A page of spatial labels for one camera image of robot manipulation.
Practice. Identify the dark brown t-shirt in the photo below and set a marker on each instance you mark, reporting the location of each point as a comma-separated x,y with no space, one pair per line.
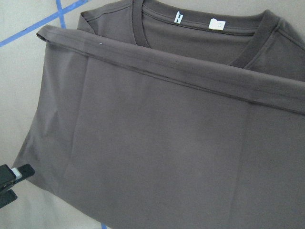
155,117

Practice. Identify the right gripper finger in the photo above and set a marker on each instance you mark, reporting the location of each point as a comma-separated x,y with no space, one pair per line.
7,197
11,176

